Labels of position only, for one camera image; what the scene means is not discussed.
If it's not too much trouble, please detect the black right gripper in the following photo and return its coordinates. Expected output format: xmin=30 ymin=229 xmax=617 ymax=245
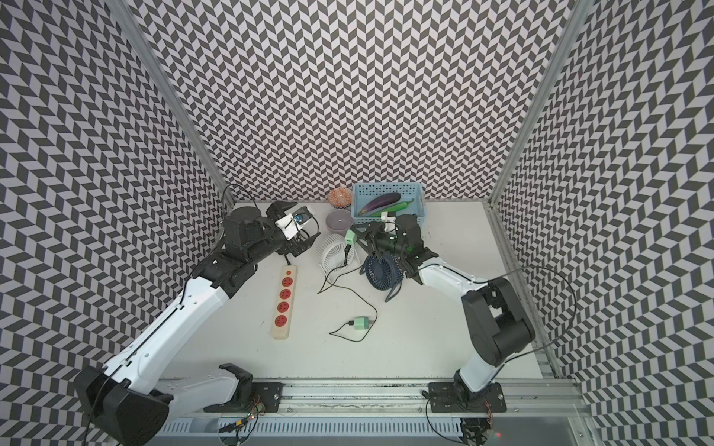
xmin=350 ymin=220 xmax=406 ymax=258

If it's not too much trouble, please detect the green adapter of white fan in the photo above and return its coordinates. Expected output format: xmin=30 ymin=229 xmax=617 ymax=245
xmin=345 ymin=230 xmax=357 ymax=245

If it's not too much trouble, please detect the black white fan cable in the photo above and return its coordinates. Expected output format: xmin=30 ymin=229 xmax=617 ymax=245
xmin=316 ymin=242 xmax=358 ymax=295

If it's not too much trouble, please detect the beige red power strip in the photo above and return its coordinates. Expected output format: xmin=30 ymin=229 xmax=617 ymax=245
xmin=271 ymin=266 xmax=298 ymax=340

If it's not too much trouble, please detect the green adapter of navy fan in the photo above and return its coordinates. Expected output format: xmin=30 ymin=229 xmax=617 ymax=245
xmin=348 ymin=316 xmax=372 ymax=331

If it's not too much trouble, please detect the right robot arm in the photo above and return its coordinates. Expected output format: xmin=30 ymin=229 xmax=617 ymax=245
xmin=346 ymin=215 xmax=536 ymax=413

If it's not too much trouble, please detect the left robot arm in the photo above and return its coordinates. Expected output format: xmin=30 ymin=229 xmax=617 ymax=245
xmin=74 ymin=201 xmax=317 ymax=445

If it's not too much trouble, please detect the navy blue desk fan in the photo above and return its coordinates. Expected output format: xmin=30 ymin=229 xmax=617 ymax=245
xmin=360 ymin=253 xmax=403 ymax=303

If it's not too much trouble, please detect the lilac ceramic bowl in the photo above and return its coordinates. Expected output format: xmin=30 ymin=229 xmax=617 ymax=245
xmin=325 ymin=209 xmax=353 ymax=236

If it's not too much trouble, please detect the light blue perforated basket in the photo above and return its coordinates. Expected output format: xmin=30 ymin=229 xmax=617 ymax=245
xmin=351 ymin=182 xmax=426 ymax=225

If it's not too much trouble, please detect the green chili pepper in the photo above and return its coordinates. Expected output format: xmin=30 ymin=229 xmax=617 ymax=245
xmin=369 ymin=200 xmax=413 ymax=217

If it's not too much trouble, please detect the purple eggplant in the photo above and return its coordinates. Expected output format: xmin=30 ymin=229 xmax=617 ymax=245
xmin=358 ymin=193 xmax=401 ymax=216

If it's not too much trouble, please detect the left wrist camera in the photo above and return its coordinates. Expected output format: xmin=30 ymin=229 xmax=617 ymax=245
xmin=266 ymin=201 xmax=314 ymax=241

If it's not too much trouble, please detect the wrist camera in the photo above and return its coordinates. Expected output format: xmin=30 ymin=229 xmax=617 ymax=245
xmin=380 ymin=211 xmax=397 ymax=233
xmin=266 ymin=201 xmax=314 ymax=241

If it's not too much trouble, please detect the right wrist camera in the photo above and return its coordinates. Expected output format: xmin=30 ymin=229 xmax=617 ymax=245
xmin=380 ymin=211 xmax=397 ymax=233

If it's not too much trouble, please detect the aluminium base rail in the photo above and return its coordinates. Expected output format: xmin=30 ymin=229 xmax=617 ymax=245
xmin=152 ymin=378 xmax=602 ymax=445

